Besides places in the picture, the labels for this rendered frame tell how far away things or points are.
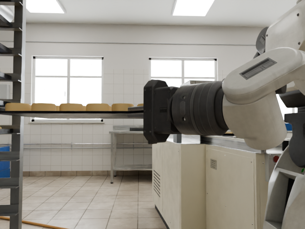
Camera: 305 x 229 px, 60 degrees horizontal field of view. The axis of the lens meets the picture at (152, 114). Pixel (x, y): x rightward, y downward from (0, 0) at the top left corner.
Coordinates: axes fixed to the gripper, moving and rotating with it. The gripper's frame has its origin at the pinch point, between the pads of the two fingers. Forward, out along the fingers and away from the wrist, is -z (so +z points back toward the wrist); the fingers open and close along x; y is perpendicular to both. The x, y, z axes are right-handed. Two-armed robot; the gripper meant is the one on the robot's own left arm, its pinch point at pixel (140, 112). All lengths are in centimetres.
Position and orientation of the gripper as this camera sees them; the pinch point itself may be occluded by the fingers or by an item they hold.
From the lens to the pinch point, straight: 54.3
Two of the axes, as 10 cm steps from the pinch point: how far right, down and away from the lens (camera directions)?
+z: 7.6, -0.3, -6.5
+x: 0.0, -10.0, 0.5
